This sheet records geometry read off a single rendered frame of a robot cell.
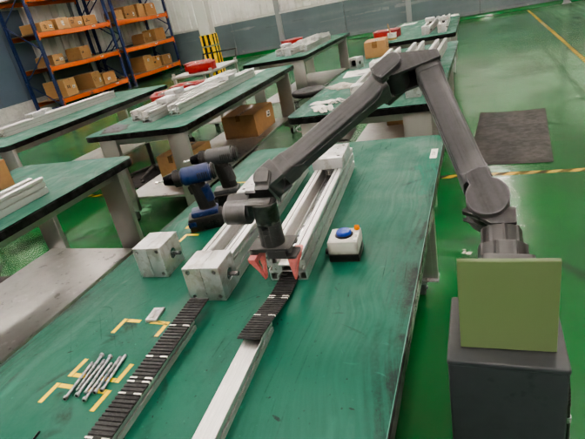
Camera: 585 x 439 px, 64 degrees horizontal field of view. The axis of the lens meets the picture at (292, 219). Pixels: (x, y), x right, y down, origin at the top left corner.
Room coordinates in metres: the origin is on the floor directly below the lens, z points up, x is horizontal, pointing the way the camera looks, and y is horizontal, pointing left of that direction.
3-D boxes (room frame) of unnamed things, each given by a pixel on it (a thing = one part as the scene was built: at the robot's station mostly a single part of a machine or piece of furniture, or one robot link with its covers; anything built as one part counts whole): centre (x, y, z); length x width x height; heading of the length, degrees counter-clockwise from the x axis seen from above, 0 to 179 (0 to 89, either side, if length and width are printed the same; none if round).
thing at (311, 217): (1.42, -0.10, 0.82); 0.80 x 0.10 x 0.09; 160
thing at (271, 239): (1.00, 0.06, 0.93); 0.10 x 0.07 x 0.07; 69
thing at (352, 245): (1.11, -0.12, 0.81); 0.10 x 0.08 x 0.06; 70
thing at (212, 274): (1.06, 0.22, 0.83); 0.12 x 0.09 x 0.10; 70
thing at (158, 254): (1.25, 0.39, 0.83); 0.11 x 0.10 x 0.10; 69
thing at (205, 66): (6.48, 0.68, 0.50); 1.03 x 0.55 x 1.01; 161
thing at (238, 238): (1.48, 0.08, 0.82); 0.80 x 0.10 x 0.09; 160
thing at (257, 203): (1.00, 0.06, 1.00); 0.07 x 0.06 x 0.07; 67
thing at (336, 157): (1.65, -0.19, 0.87); 0.16 x 0.11 x 0.07; 160
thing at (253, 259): (1.01, 0.08, 0.86); 0.07 x 0.07 x 0.09; 69
